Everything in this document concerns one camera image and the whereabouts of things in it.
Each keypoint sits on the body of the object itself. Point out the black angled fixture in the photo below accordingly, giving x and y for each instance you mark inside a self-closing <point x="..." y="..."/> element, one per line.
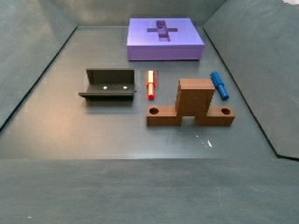
<point x="110" y="83"/>

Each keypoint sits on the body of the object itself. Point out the purple board with cross slot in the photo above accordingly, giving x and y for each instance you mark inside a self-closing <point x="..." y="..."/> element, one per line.
<point x="163" y="39"/>

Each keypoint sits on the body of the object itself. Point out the red peg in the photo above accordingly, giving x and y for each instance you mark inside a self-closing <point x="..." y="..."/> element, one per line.
<point x="151" y="85"/>

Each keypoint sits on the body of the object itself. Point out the brown T-shaped block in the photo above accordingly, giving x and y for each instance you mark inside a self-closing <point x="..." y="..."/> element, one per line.
<point x="192" y="103"/>

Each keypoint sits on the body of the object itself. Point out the blue peg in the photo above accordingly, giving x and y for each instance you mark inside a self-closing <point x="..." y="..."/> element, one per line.
<point x="219" y="85"/>

